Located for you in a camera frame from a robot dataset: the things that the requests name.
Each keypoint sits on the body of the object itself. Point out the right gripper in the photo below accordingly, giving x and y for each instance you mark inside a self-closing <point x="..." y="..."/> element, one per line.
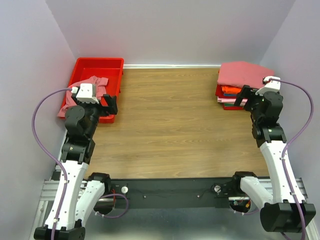
<point x="246" y="92"/>

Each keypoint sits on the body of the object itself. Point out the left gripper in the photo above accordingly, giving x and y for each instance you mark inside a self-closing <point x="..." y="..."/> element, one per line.
<point x="112" y="107"/>

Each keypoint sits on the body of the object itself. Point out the pink t-shirt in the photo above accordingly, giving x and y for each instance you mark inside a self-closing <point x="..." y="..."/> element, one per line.
<point x="100" y="85"/>

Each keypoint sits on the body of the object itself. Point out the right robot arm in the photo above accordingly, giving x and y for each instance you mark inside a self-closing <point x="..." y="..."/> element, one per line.
<point x="285" y="209"/>

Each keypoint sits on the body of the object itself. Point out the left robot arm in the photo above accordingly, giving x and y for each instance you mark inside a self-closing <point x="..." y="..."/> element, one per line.
<point x="78" y="147"/>

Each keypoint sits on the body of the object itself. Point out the folded pink shirt on stack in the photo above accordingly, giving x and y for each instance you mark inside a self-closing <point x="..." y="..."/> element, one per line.
<point x="240" y="73"/>

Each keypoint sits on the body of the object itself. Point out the folded bottom red shirt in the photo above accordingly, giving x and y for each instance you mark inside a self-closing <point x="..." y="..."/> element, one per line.
<point x="231" y="107"/>

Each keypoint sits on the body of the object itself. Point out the folded red shirt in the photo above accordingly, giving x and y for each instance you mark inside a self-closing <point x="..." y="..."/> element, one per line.
<point x="231" y="107"/>
<point x="219" y="92"/>

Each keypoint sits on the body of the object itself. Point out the folded orange shirt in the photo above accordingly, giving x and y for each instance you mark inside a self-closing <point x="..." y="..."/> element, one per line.
<point x="227" y="89"/>

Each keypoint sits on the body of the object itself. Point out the folded green shirt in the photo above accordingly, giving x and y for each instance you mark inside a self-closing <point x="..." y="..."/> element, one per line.
<point x="228" y="104"/>

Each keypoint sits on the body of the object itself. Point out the folded light pink shirt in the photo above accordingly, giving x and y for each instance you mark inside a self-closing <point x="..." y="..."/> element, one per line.
<point x="230" y="100"/>

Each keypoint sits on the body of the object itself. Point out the red plastic bin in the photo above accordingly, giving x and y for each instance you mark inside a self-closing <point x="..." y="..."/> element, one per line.
<point x="86" y="67"/>

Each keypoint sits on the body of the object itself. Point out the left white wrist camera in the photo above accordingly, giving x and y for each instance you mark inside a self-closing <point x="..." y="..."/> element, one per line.
<point x="85" y="93"/>

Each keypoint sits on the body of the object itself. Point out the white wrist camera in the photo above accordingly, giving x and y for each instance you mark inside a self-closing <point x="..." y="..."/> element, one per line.
<point x="270" y="84"/>
<point x="85" y="93"/>

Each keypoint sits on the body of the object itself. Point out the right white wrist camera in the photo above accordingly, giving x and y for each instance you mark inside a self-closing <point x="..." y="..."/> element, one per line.
<point x="270" y="84"/>

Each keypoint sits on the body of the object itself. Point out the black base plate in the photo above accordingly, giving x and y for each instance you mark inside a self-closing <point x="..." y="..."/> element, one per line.
<point x="174" y="193"/>

